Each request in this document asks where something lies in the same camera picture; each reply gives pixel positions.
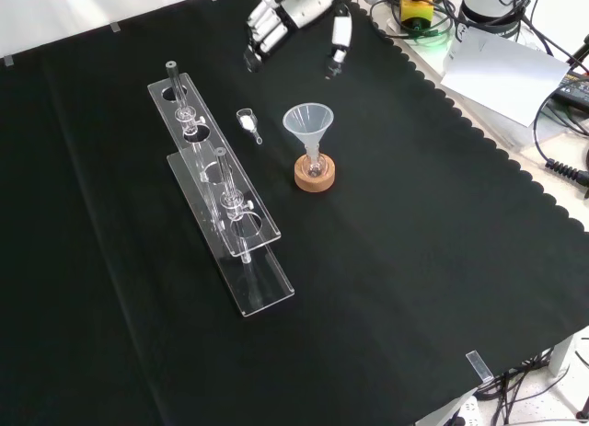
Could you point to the small round-bottom glass flask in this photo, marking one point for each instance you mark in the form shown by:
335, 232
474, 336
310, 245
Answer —
315, 168

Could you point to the translucent plastic funnel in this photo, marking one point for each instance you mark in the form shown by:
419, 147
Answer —
307, 120

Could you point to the white power strip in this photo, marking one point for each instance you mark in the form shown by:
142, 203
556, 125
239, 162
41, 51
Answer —
462, 412

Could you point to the yellow stop button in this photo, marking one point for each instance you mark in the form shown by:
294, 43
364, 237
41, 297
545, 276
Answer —
415, 7

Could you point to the pale board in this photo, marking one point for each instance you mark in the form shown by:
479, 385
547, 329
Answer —
501, 76

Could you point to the clear glass weighing funnel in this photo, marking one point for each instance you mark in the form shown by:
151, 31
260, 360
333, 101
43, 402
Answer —
245, 121

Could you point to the black power adapter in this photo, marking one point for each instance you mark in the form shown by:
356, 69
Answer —
573, 88

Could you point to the black bench cloth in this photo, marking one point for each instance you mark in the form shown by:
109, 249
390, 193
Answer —
391, 260

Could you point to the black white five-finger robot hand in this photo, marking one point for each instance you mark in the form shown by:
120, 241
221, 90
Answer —
303, 7

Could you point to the clear acrylic funnel stand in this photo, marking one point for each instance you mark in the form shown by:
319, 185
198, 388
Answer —
221, 200

